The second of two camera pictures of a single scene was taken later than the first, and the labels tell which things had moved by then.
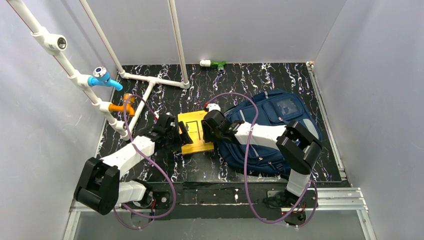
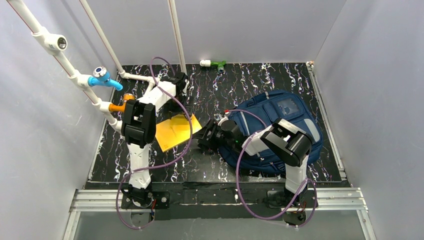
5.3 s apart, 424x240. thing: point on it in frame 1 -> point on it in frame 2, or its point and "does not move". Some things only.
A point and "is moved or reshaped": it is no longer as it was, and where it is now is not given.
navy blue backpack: x=274 y=107 does not move
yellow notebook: x=192 y=121 is moved or reshaped
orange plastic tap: x=113 y=107 does not move
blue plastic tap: x=101 y=77 does not move
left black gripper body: x=178 y=133 -> x=180 y=108
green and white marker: x=206 y=63 does not move
